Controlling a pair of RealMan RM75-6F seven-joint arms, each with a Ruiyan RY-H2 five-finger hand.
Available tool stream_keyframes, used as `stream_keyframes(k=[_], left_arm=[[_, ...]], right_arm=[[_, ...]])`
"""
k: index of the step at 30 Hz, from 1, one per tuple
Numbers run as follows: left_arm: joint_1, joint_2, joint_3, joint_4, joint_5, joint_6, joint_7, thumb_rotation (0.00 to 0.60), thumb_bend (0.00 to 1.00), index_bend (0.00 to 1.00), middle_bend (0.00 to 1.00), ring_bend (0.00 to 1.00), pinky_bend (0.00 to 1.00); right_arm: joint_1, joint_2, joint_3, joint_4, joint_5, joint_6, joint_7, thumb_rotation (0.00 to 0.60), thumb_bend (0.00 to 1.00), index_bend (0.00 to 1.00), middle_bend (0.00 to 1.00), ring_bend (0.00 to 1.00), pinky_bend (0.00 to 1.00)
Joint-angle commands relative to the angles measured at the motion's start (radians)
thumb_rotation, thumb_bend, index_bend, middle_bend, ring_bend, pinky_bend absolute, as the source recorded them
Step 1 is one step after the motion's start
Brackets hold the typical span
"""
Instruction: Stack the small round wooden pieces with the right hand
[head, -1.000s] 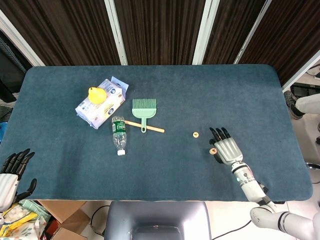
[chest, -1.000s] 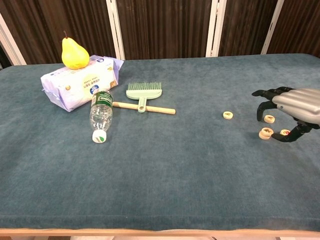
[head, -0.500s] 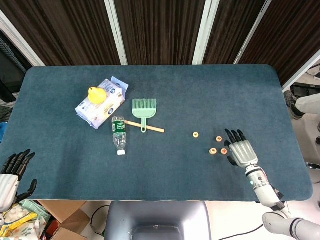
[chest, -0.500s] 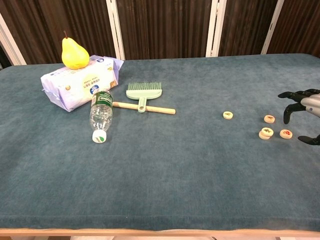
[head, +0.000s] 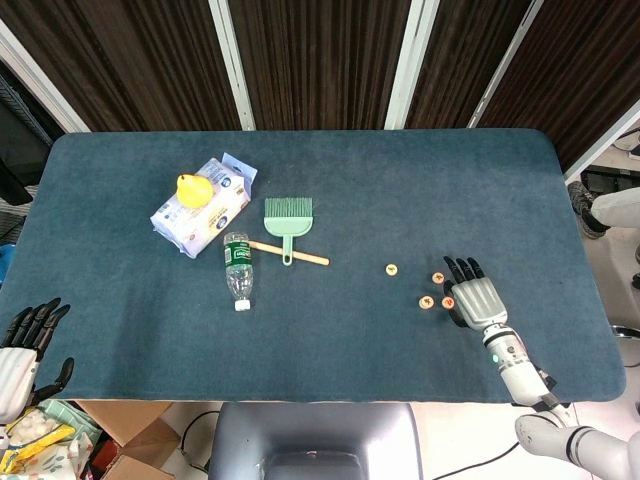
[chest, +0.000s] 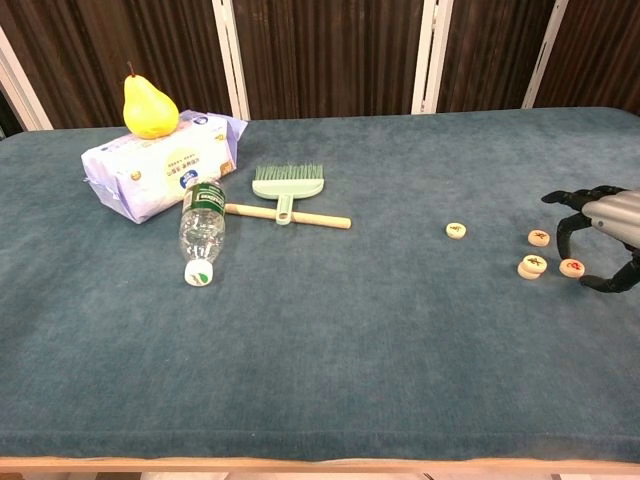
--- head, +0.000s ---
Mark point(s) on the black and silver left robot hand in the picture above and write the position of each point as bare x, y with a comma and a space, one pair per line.
15, 375

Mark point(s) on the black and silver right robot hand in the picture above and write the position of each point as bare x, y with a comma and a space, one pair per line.
480, 302

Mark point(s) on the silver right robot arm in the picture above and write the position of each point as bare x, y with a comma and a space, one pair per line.
515, 370

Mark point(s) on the mint green hand brush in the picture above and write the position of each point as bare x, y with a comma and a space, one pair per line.
288, 220

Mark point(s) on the bag of white cotton balls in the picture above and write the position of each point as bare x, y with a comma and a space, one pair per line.
30, 430

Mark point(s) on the green patterned pack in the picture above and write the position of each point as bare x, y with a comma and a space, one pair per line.
70, 412

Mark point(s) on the yellow plastic bag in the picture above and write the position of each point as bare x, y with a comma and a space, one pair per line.
45, 442

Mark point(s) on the blue plastic object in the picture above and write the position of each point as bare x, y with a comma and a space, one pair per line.
4, 265

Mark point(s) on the brown cardboard box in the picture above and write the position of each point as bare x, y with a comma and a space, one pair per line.
130, 425

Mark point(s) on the blue felt table cloth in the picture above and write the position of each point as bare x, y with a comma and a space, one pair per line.
350, 340

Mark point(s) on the grey knit sneaker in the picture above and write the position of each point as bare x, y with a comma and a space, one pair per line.
585, 210

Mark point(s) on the person leg light trousers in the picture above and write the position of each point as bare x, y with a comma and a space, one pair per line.
620, 207

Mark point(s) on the wooden stick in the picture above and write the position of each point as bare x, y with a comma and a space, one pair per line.
312, 258

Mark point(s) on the grey blue robot torso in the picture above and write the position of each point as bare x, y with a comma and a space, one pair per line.
315, 440

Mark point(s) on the clear plastic bottle green label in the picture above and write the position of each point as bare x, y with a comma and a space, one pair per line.
240, 272

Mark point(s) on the dark brown partition panel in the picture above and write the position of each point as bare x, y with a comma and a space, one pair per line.
320, 60
590, 60
125, 60
470, 60

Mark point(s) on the white purple wet wipes pack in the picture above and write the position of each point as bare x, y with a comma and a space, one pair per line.
210, 220

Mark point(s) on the yellow pear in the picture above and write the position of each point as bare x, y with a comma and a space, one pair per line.
194, 191

